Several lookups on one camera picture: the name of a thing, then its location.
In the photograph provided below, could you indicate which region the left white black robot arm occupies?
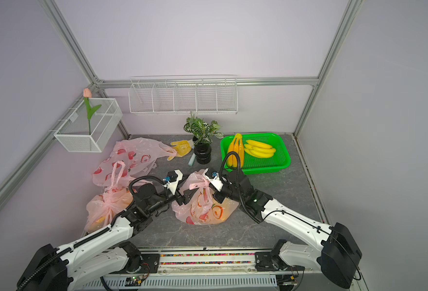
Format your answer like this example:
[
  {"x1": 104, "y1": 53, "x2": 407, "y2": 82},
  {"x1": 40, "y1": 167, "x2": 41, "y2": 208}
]
[{"x1": 16, "y1": 170, "x2": 187, "y2": 291}]

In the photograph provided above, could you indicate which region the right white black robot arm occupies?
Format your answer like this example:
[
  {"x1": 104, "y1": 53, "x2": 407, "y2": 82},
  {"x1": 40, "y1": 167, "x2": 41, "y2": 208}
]
[{"x1": 203, "y1": 166, "x2": 362, "y2": 289}]

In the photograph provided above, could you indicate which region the pale yellow banana bunch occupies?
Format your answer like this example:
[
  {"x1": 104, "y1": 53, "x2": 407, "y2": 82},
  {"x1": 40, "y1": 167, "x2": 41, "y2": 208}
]
[{"x1": 244, "y1": 139, "x2": 277, "y2": 158}]

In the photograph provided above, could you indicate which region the pink strawberry plastic bag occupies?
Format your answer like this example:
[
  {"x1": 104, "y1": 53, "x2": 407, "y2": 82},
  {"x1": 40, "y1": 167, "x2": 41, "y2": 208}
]
[{"x1": 92, "y1": 138, "x2": 177, "y2": 187}]

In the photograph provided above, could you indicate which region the green plastic basket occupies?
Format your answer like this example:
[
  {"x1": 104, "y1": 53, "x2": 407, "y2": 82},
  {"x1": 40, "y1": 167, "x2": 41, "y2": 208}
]
[{"x1": 220, "y1": 133, "x2": 291, "y2": 175}]

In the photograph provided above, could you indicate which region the light blue white tube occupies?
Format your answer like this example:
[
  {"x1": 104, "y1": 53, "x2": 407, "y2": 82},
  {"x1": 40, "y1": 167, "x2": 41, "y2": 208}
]
[{"x1": 188, "y1": 154, "x2": 196, "y2": 167}]

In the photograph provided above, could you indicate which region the potted plant black vase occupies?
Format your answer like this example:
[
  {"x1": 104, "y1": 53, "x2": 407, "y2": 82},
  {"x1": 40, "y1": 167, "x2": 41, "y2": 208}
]
[{"x1": 183, "y1": 112, "x2": 224, "y2": 164}]

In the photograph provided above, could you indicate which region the pink artificial tulip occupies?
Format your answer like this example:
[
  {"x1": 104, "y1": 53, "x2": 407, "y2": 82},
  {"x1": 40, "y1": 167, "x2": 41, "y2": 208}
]
[{"x1": 83, "y1": 88, "x2": 102, "y2": 135}]

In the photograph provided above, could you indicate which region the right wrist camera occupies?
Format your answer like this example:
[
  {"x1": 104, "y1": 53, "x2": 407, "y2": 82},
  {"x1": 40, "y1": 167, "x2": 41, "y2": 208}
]
[{"x1": 203, "y1": 169, "x2": 223, "y2": 192}]

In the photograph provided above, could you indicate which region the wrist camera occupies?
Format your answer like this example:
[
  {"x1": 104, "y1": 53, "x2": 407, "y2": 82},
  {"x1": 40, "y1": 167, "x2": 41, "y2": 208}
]
[
  {"x1": 203, "y1": 169, "x2": 223, "y2": 192},
  {"x1": 163, "y1": 170, "x2": 183, "y2": 195}
]

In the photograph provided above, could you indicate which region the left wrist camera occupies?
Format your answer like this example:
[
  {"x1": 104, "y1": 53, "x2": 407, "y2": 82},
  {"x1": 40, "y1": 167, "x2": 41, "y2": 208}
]
[{"x1": 163, "y1": 170, "x2": 183, "y2": 195}]

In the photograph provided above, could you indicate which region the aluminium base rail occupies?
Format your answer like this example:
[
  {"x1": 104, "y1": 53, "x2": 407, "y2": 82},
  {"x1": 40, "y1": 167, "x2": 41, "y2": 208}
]
[{"x1": 49, "y1": 247, "x2": 369, "y2": 291}]

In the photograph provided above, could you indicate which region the white wire wall shelf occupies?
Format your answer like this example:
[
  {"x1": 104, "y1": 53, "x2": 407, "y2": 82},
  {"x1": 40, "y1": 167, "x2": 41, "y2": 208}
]
[{"x1": 129, "y1": 75, "x2": 238, "y2": 115}]

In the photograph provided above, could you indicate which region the white wire side basket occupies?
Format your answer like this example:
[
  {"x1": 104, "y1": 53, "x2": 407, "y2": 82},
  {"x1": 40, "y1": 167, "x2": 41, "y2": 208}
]
[{"x1": 54, "y1": 98, "x2": 123, "y2": 153}]

